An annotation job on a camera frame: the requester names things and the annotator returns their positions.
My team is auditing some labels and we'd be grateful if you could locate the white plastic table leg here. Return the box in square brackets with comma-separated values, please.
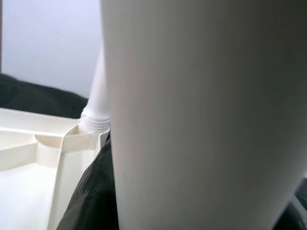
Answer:
[80, 46, 111, 133]
[100, 0, 307, 230]

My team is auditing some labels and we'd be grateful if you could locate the white plastic table top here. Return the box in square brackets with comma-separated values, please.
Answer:
[0, 107, 111, 230]

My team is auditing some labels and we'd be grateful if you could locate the black table cloth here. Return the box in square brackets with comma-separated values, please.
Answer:
[0, 72, 307, 230]

